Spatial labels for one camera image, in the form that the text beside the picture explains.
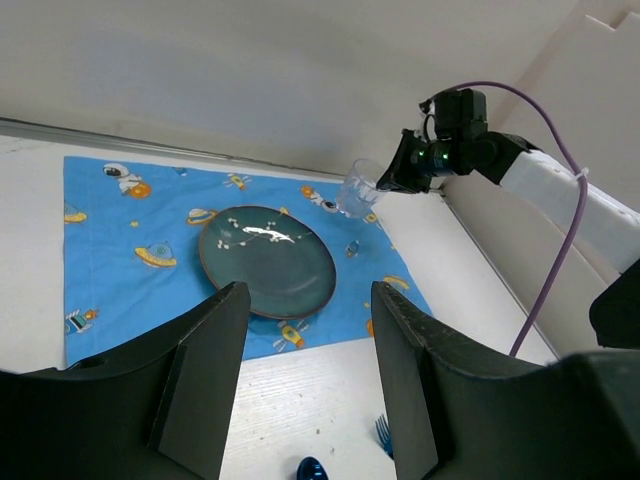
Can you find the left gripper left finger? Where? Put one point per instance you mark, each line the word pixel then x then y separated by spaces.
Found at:
pixel 155 407

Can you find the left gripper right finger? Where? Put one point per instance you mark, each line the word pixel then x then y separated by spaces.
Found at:
pixel 458 409

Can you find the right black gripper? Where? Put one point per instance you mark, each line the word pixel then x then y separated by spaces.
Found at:
pixel 445 145

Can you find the clear plastic cup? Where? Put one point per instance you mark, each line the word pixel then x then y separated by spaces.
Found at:
pixel 359 191

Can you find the blue space-print cloth placemat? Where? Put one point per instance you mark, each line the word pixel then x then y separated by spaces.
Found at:
pixel 131 254

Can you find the blue metal spoon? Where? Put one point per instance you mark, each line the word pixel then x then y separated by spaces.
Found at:
pixel 311 469

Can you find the teal ceramic plate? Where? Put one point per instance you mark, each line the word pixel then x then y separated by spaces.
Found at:
pixel 289 271

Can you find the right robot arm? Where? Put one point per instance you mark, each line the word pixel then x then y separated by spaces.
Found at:
pixel 562 193

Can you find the blue metal fork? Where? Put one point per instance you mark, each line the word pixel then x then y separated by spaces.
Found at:
pixel 383 432

